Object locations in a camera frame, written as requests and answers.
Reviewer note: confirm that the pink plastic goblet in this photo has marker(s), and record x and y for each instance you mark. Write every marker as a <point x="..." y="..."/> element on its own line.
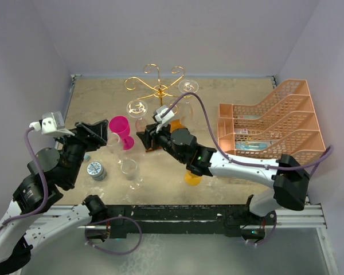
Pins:
<point x="121" y="126"/>

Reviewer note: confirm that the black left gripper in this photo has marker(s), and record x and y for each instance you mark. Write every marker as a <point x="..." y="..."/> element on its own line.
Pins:
<point x="98" y="129"/>

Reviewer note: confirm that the orange plastic goblet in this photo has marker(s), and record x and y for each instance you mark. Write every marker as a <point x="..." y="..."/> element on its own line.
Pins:
<point x="192" y="179"/>

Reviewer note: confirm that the gold wire wine glass rack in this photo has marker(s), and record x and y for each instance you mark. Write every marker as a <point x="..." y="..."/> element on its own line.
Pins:
<point x="160" y="90"/>

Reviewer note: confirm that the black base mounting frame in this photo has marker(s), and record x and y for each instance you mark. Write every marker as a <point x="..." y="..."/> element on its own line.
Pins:
<point x="227" y="220"/>

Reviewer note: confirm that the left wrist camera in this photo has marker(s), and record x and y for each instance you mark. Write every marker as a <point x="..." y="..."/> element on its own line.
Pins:
<point x="52" y="124"/>

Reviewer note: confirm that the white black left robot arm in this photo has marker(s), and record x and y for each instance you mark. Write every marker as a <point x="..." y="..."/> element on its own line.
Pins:
<point x="57" y="155"/>

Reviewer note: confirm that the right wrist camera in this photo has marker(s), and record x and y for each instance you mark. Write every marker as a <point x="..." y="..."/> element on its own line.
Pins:
<point x="162" y="116"/>

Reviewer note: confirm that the peach plastic file organizer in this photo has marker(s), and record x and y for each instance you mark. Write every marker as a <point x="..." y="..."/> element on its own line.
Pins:
<point x="286" y="118"/>

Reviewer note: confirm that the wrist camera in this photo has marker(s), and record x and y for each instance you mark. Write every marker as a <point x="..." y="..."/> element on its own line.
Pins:
<point x="162" y="116"/>
<point x="52" y="124"/>

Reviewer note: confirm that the small round tin can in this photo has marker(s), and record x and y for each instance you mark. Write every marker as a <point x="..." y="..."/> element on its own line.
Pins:
<point x="96" y="171"/>

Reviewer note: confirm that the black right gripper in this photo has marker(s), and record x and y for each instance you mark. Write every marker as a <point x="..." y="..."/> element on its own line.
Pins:
<point x="150" y="137"/>

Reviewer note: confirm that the light blue packet in organizer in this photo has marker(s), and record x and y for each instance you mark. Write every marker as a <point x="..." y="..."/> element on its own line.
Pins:
<point x="252" y="146"/>

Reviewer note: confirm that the clear wine glass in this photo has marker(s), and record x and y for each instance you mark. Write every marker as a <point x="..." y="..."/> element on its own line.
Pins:
<point x="137" y="109"/>
<point x="115" y="146"/>
<point x="130" y="170"/>
<point x="185" y="108"/>

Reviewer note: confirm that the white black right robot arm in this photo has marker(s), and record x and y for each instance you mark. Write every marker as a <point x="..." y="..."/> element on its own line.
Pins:
<point x="286" y="181"/>

